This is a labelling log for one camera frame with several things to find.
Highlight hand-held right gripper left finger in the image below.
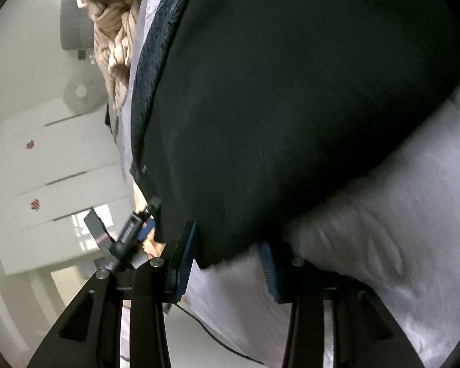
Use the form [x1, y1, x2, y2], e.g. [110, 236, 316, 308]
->
[27, 220, 198, 368]

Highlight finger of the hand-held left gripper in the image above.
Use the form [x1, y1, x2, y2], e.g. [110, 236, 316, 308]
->
[136, 197, 162, 220]
[138, 220, 156, 243]

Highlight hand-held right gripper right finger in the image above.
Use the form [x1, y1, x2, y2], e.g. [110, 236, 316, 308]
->
[258, 240, 426, 368]

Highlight black pants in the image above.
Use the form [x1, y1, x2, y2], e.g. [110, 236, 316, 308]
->
[128, 0, 460, 271]

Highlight white wardrobe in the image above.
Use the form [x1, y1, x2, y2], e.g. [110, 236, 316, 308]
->
[0, 96, 136, 277]

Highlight lavender embossed blanket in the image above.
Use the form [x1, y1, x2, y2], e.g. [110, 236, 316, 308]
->
[115, 0, 460, 368]

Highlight white round fan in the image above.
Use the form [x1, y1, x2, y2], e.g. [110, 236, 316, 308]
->
[63, 73, 100, 113]

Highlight beige knitted sweater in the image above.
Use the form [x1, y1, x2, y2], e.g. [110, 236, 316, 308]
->
[70, 0, 143, 117]

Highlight grey upholstered chair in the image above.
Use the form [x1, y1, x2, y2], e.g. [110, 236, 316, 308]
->
[59, 0, 96, 61]

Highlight black cable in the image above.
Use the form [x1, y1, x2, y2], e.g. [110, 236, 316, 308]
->
[174, 303, 267, 365]

